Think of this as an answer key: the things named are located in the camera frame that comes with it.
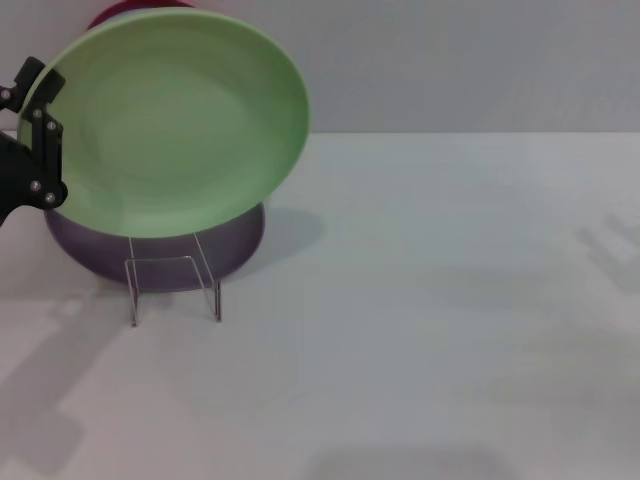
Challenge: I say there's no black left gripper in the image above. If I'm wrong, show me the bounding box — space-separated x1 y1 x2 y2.
0 57 69 226

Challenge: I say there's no light green plate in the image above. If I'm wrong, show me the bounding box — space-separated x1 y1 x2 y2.
16 7 311 239

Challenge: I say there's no red plate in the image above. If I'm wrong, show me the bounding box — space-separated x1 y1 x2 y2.
87 0 196 32

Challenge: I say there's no clear acrylic plate rack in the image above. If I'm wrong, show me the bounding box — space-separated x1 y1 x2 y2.
123 232 223 329

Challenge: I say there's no lilac plate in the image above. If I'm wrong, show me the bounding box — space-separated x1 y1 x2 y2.
43 199 266 294

